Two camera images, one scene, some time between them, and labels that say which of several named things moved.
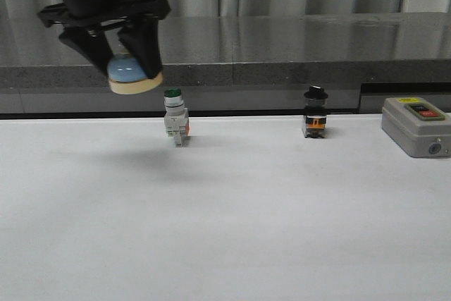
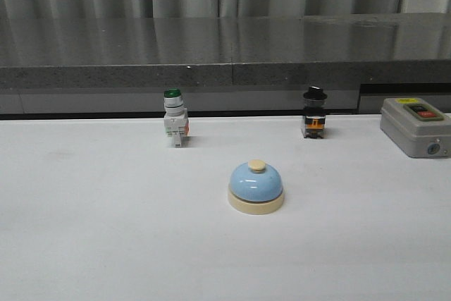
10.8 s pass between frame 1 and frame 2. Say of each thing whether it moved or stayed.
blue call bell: moved
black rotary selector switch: stayed
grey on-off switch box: stayed
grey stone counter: stayed
